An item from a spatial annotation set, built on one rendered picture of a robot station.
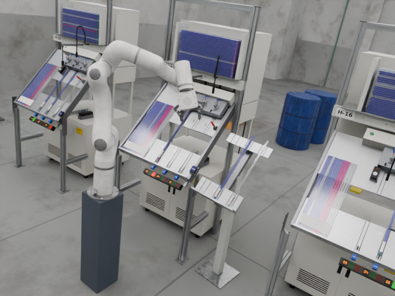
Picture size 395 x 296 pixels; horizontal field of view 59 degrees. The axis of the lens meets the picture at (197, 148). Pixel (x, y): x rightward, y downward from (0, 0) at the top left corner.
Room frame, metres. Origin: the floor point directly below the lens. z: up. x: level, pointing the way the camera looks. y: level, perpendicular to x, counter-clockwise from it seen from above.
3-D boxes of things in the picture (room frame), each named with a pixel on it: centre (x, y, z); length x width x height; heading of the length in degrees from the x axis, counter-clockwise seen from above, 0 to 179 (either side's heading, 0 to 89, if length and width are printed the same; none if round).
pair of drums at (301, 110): (5.60, -1.69, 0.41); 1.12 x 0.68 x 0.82; 152
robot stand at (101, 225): (1.89, 0.54, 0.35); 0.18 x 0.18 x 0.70; 56
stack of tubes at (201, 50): (2.79, 0.01, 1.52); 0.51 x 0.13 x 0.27; 59
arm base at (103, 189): (1.89, 0.54, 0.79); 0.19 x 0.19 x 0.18
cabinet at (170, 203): (2.93, 0.00, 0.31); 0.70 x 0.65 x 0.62; 59
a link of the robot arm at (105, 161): (1.92, 0.54, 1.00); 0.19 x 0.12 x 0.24; 2
